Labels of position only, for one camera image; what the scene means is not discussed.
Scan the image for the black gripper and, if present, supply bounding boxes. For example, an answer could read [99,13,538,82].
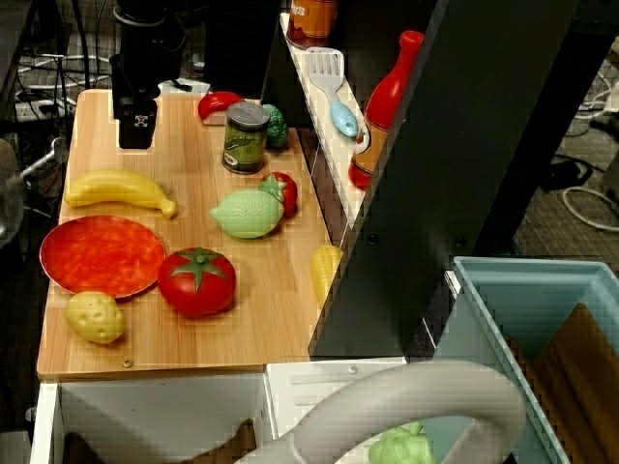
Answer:
[110,53,162,150]

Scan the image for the yellow toy banana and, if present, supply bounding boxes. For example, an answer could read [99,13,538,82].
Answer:
[65,168,179,219]

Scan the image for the red round plate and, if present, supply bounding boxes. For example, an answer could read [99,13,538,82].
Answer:
[39,215,167,299]

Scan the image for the red toy food piece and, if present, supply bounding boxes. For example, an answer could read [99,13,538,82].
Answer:
[197,91,246,126]

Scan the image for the grey metal clamp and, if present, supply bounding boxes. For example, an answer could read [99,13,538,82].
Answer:
[18,137,70,181]

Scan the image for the white power strip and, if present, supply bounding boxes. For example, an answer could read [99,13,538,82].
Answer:
[14,99,67,123]

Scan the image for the green labelled toy can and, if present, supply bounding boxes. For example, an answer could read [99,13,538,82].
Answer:
[221,101,271,174]

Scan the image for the green toy broccoli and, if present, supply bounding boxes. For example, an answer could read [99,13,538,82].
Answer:
[260,103,289,149]

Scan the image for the green toy lemon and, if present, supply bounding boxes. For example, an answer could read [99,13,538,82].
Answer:
[208,188,285,240]

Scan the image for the red toy strawberry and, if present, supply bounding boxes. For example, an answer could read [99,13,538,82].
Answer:
[258,171,299,218]

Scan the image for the red toy tomato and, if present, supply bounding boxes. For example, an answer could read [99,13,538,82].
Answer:
[158,246,237,318]

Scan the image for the yellow toy potato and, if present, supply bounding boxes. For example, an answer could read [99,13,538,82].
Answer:
[65,291,127,345]

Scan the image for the white kitchen shelf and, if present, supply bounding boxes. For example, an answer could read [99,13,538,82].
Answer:
[279,12,383,231]

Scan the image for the orange beans toy can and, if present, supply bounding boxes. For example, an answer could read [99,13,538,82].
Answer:
[285,0,339,49]

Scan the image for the yellow toy corn cob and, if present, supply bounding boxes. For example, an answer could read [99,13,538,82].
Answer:
[309,244,343,308]

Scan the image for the red toy ketchup bottle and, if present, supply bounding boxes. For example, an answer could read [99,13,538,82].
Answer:
[347,30,426,190]

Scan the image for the dark grey kitchen pillar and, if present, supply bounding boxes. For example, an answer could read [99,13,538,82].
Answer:
[309,0,581,359]

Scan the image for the grey toy faucet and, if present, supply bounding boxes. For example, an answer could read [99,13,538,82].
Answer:
[231,360,527,464]

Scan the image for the light blue plastic bin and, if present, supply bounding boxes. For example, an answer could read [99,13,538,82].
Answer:
[432,255,619,464]

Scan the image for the green toy grapes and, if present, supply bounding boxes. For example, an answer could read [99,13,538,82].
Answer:
[368,420,435,464]

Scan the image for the brown item in bin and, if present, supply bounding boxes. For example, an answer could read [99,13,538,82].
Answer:
[502,303,619,464]

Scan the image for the white spatula blue handle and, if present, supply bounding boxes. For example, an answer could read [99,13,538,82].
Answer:
[304,46,362,138]

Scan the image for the white floor cable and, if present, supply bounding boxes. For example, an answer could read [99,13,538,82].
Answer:
[562,186,619,229]

